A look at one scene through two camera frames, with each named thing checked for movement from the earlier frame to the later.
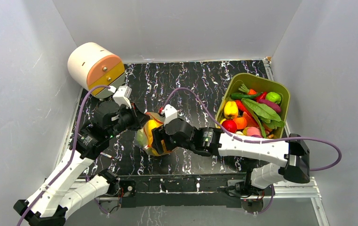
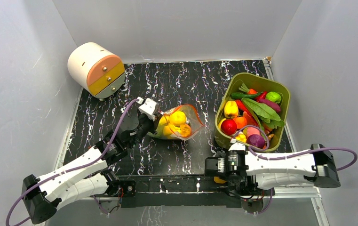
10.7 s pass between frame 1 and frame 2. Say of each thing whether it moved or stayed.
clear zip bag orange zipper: moved
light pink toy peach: stayed
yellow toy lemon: moved
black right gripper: moved
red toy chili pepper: stayed
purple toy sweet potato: stayed
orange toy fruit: stayed
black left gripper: moved
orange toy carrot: stayed
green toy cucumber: stayed
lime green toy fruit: stayed
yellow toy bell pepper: stayed
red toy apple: stayed
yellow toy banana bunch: moved
